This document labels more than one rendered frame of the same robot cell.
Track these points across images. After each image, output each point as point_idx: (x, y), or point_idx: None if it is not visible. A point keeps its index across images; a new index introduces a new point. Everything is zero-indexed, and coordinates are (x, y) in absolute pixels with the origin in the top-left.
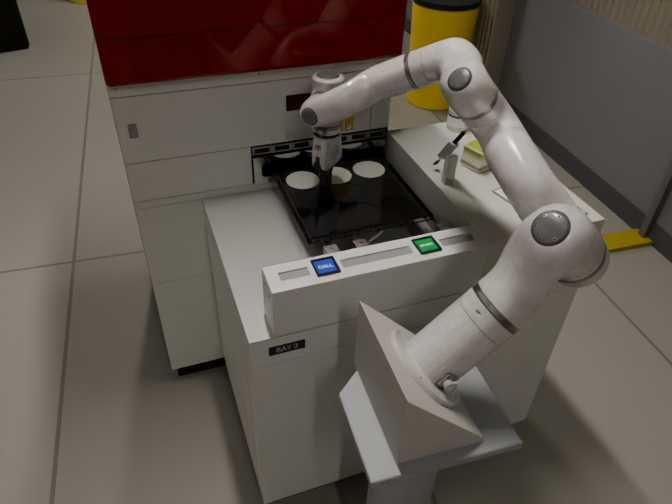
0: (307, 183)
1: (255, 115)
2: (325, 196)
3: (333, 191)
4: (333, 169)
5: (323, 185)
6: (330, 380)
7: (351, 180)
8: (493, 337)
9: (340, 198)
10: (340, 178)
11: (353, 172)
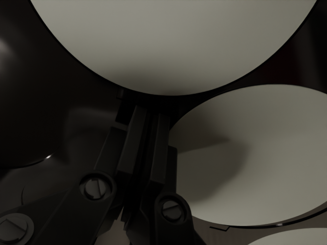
0: (118, 13)
1: None
2: (22, 142)
3: (85, 170)
4: (324, 159)
5: (124, 125)
6: None
7: (202, 225)
8: None
9: (42, 195)
10: (215, 192)
11: (276, 230)
